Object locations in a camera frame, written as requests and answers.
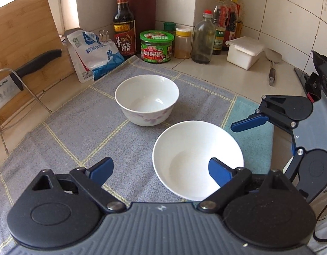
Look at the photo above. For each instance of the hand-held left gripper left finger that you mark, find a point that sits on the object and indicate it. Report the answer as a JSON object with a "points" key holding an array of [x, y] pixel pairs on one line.
{"points": [[101, 170]]}

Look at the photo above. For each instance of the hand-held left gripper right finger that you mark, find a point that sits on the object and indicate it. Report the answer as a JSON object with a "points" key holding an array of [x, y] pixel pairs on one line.
{"points": [[219, 171]]}

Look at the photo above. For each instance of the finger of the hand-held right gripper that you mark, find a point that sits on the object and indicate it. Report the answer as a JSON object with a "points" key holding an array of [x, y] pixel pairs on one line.
{"points": [[297, 159], [248, 122]]}

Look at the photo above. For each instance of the white bowl with floral print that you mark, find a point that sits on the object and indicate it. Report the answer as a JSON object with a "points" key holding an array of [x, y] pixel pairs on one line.
{"points": [[145, 103], [184, 154]]}

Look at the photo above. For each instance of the grey checked towel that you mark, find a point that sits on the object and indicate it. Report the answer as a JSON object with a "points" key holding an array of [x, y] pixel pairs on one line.
{"points": [[73, 127]]}

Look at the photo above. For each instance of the white plastic box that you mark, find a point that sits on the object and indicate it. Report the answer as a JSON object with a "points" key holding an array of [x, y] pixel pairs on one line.
{"points": [[244, 53]]}

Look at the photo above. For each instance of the metal spatula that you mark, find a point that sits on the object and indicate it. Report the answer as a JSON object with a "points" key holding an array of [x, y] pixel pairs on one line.
{"points": [[273, 55]]}

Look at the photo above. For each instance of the clear glass bottle red cap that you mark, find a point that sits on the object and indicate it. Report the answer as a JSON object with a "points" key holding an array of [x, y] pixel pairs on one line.
{"points": [[203, 42]]}

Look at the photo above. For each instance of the red-label plastic bottle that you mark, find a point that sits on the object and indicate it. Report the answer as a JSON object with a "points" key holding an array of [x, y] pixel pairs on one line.
{"points": [[231, 24]]}

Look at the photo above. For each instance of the yellow-lid spice jar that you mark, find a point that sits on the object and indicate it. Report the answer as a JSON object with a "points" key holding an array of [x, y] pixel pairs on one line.
{"points": [[182, 45]]}

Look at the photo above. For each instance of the yellow oil plastic bottle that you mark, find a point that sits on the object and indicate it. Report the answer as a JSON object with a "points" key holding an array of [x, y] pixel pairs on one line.
{"points": [[240, 10]]}

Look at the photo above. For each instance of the white and blue salt bag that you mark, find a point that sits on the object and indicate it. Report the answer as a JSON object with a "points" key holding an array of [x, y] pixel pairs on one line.
{"points": [[94, 55]]}

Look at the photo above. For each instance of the green-lid sauce jar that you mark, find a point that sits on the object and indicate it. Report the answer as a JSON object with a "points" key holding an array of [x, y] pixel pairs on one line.
{"points": [[155, 50]]}

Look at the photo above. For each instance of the small green-cap jar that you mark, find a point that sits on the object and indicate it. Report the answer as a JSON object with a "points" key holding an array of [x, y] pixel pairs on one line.
{"points": [[169, 28]]}

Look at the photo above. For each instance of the metal binder clip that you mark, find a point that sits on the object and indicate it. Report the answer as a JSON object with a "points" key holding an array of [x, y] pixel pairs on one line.
{"points": [[103, 35]]}

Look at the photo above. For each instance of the dark vinegar bottle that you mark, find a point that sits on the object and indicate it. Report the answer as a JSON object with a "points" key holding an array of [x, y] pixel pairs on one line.
{"points": [[123, 32]]}

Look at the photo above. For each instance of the dark red knife block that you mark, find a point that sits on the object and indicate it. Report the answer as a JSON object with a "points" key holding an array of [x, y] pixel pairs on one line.
{"points": [[143, 13]]}

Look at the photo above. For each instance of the bamboo cutting board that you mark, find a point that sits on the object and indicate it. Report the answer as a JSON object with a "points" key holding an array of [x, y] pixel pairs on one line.
{"points": [[25, 32]]}

